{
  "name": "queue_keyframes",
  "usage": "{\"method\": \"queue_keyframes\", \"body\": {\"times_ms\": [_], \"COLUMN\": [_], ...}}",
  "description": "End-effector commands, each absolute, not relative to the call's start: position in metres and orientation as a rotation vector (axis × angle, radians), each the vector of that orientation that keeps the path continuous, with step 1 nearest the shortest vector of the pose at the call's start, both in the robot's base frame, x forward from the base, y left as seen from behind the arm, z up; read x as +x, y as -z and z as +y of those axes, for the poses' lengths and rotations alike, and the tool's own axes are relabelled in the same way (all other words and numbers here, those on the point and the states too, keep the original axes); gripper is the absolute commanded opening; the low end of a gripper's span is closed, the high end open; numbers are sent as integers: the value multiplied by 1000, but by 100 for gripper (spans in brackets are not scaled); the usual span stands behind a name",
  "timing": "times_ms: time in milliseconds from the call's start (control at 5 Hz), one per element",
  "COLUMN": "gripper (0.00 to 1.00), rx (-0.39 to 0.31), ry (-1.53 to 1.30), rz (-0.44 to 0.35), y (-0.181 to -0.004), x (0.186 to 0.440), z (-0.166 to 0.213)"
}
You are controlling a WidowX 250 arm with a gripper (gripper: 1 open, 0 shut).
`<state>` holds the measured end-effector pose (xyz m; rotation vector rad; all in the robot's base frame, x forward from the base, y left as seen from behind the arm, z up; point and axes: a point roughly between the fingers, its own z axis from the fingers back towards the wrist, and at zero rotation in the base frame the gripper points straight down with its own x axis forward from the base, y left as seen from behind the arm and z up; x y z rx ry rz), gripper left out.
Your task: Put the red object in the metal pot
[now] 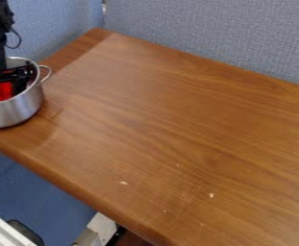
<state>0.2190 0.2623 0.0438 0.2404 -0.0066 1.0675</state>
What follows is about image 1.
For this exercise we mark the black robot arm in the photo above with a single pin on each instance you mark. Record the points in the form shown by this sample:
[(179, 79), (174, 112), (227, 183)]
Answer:
[(9, 37)]

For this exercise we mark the white table leg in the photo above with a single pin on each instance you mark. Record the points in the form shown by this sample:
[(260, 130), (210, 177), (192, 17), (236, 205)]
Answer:
[(97, 233)]

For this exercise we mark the metal pot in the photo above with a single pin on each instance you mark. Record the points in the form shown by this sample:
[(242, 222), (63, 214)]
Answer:
[(23, 106)]

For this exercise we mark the white appliance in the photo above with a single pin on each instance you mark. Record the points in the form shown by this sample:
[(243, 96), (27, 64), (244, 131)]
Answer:
[(11, 237)]

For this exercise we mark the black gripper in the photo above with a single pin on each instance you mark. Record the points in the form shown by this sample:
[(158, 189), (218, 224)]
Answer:
[(16, 70)]

